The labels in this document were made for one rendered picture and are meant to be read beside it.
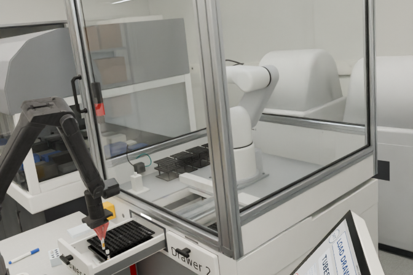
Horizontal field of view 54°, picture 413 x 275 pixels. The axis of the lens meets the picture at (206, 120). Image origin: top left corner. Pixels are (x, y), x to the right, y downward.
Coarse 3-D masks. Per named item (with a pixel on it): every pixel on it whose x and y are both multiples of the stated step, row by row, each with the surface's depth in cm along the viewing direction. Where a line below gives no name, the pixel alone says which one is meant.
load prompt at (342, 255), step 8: (344, 232) 101; (336, 240) 102; (344, 240) 98; (336, 248) 99; (344, 248) 95; (336, 256) 96; (344, 256) 93; (336, 264) 94; (344, 264) 91; (352, 264) 88; (344, 272) 88; (352, 272) 86
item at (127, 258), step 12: (108, 228) 177; (156, 228) 174; (84, 240) 170; (156, 240) 165; (84, 252) 171; (132, 252) 158; (144, 252) 161; (108, 264) 152; (120, 264) 155; (132, 264) 158
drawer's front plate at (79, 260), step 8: (64, 240) 164; (64, 248) 161; (72, 248) 157; (80, 256) 150; (64, 264) 166; (72, 264) 157; (80, 264) 150; (88, 264) 145; (72, 272) 160; (88, 272) 145
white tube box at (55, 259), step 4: (48, 252) 182; (56, 252) 182; (52, 256) 178; (56, 256) 178; (52, 260) 176; (56, 260) 177; (60, 260) 178; (52, 264) 177; (56, 264) 177; (60, 264) 178
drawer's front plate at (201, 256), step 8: (168, 232) 161; (168, 240) 161; (176, 240) 157; (184, 240) 154; (168, 248) 163; (176, 248) 158; (192, 248) 149; (200, 248) 147; (176, 256) 159; (192, 256) 150; (200, 256) 146; (208, 256) 142; (216, 256) 141; (184, 264) 156; (192, 264) 152; (200, 264) 147; (208, 264) 143; (216, 264) 141; (200, 272) 149; (216, 272) 142
